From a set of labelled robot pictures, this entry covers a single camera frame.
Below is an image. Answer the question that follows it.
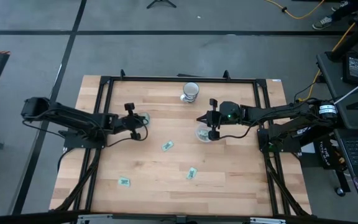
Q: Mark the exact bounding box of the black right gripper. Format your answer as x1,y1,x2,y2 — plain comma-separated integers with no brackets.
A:
196,98,229,141

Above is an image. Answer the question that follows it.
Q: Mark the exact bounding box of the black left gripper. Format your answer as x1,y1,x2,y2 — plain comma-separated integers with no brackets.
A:
116,102,145,141

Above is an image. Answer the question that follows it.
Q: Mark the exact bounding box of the clear plastic round container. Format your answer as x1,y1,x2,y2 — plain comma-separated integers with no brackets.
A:
195,122,217,143

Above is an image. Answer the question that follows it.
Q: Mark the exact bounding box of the blue white patterned mug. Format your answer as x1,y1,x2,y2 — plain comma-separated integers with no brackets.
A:
180,82,200,104

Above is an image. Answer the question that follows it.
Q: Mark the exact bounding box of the black tote bag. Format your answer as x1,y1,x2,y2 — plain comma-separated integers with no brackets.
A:
313,138,346,171

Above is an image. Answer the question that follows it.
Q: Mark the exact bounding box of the dark grey side table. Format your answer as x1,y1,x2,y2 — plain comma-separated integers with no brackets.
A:
316,50,358,131

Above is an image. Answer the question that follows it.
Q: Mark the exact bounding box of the person's shoe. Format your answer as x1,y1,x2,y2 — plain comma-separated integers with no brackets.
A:
311,15,334,30
331,1,350,12

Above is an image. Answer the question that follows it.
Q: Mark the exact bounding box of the black power adapter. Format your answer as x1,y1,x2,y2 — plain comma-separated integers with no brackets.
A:
342,51,358,85

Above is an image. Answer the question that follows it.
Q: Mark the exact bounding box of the person's leg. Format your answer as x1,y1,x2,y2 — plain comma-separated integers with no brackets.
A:
334,0,358,22

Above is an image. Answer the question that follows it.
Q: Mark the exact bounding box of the black metal table frame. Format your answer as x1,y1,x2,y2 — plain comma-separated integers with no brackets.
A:
50,68,312,224

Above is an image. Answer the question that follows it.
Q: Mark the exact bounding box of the black power cable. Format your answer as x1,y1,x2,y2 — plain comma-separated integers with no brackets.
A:
292,80,319,104

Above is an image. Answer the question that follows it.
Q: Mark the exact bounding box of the silver metal bracket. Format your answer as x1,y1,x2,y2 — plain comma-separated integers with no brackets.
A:
76,213,114,224
249,217,287,224

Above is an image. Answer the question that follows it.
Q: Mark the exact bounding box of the yellow extension cable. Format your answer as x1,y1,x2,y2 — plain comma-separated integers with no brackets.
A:
306,0,358,99

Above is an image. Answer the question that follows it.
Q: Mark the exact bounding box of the white cable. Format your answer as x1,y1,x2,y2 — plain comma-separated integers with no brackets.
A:
333,72,358,105

